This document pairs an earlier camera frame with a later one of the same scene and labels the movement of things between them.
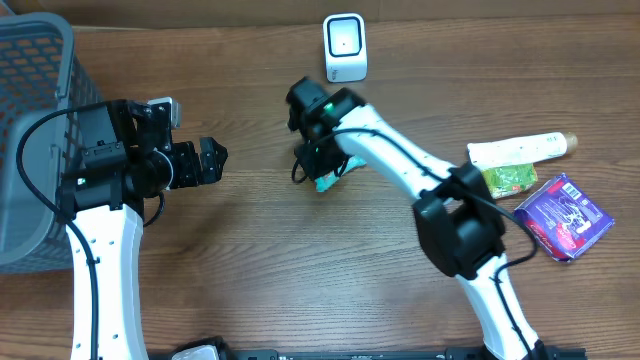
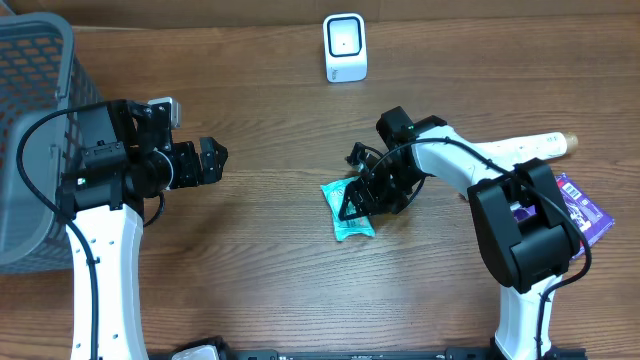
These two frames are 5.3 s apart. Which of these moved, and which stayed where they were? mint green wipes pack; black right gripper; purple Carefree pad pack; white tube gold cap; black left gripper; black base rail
Moved: black right gripper; mint green wipes pack
Stayed: purple Carefree pad pack; black base rail; white tube gold cap; black left gripper
